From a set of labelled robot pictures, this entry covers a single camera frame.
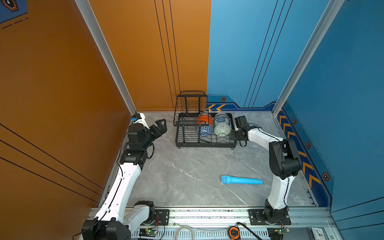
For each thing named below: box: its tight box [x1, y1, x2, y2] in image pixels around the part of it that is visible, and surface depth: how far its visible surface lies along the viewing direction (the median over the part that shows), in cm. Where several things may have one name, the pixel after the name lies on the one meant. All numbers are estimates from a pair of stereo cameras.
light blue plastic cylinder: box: [220, 175, 263, 185], surface depth 84 cm
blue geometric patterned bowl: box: [196, 125, 214, 137], surface depth 107 cm
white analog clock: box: [308, 227, 326, 240], surface depth 69 cm
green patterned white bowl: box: [214, 122, 231, 137], surface depth 107 cm
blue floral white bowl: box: [213, 112, 231, 126], surface depth 111 cm
